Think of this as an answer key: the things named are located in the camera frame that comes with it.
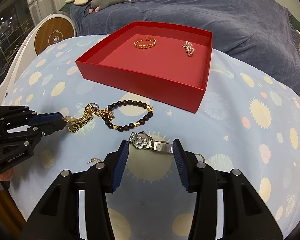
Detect dark bead bracelet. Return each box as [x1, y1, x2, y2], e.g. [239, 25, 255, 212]
[101, 100, 154, 132]

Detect gold chain bangle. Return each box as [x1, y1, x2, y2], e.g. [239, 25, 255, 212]
[134, 37, 157, 49]

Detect red shallow jewelry box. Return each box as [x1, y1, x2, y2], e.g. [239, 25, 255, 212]
[76, 22, 212, 113]

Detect gold link watch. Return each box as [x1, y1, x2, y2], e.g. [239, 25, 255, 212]
[63, 103, 99, 133]

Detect gold hoop earring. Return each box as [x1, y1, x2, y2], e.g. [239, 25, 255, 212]
[88, 158, 102, 164]

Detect dark blue velvet blanket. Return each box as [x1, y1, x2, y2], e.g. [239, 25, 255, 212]
[70, 0, 300, 96]

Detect blue planet print cloth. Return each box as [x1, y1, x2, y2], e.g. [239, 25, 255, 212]
[2, 35, 300, 239]

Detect white pearl bracelet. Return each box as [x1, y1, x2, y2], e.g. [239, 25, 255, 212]
[182, 40, 196, 58]

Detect silver metal watch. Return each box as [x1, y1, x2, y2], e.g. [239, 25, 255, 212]
[128, 132, 173, 153]

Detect round wooden white side table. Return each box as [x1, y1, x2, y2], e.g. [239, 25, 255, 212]
[0, 14, 76, 104]

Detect person's left hand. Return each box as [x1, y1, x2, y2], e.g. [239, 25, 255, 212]
[0, 168, 14, 181]

